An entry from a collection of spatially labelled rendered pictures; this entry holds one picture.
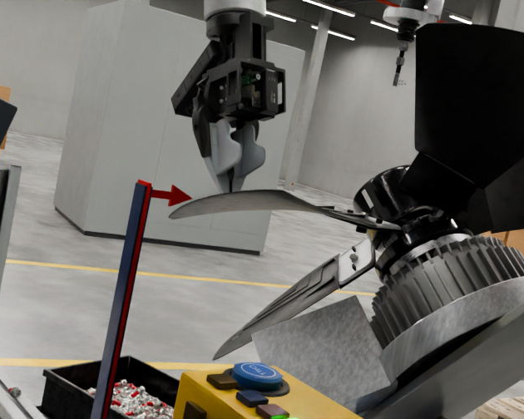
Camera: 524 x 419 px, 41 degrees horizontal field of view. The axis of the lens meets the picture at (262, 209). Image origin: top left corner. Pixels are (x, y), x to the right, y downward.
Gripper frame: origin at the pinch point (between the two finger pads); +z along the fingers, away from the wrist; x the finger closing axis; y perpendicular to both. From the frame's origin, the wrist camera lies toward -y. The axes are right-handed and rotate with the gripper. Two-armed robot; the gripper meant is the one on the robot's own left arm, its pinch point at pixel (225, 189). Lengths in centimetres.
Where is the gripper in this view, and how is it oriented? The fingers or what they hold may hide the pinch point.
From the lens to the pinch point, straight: 84.8
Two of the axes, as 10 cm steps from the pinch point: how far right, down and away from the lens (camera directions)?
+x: 7.7, 0.8, 6.3
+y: 6.4, -1.1, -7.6
